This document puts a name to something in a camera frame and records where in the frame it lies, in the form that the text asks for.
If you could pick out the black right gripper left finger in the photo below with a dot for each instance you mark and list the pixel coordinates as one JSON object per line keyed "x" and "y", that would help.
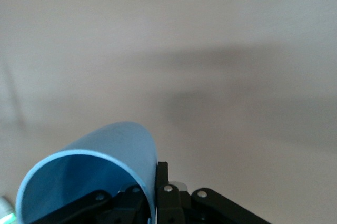
{"x": 126, "y": 208}

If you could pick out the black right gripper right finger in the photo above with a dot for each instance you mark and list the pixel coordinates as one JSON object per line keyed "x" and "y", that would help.
{"x": 168, "y": 208}

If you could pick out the blue plastic cup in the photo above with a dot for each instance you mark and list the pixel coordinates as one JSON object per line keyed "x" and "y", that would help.
{"x": 118, "y": 139}

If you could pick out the brown table cover mat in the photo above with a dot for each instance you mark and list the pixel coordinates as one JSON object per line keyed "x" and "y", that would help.
{"x": 210, "y": 37}

